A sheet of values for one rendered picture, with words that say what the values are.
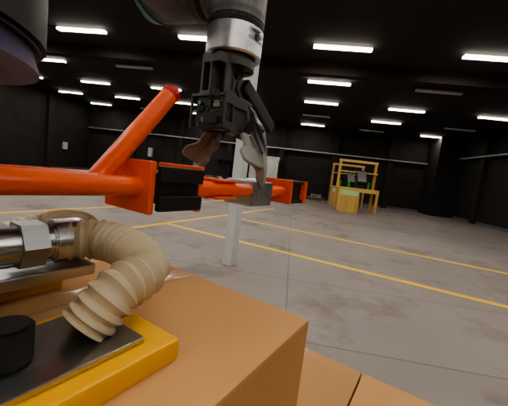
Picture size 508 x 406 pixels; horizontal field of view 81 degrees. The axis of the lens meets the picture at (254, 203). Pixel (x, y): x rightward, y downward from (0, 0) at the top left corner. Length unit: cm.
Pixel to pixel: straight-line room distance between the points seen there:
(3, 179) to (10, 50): 10
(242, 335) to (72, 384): 15
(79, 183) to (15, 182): 5
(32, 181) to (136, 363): 16
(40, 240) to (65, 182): 6
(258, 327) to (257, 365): 6
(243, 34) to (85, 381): 45
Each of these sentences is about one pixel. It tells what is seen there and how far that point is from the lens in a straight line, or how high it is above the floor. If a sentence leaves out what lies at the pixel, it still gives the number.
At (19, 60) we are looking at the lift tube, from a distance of 25.
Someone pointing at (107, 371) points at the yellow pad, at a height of 96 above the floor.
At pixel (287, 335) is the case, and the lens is 33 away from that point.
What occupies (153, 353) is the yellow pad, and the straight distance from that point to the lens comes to 26.
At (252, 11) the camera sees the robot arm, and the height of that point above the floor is 134.
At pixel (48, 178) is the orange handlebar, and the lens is 30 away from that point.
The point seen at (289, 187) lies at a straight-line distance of 62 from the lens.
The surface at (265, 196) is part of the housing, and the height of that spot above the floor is 106.
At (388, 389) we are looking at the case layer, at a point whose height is 54.
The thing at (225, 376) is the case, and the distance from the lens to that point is 27.
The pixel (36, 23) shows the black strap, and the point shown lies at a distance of 26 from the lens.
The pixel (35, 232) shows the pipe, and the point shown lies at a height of 103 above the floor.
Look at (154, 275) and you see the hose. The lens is 27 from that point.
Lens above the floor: 110
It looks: 6 degrees down
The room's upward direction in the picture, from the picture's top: 7 degrees clockwise
